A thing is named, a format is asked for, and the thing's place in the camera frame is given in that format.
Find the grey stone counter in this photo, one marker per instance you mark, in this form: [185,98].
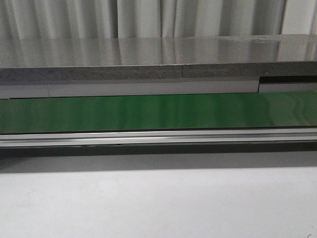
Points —
[157,66]

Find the green conveyor belt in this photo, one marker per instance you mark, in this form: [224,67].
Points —
[153,112]

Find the white pleated curtain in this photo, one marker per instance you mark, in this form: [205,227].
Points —
[82,19]

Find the aluminium conveyor frame rail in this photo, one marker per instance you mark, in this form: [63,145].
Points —
[230,135]

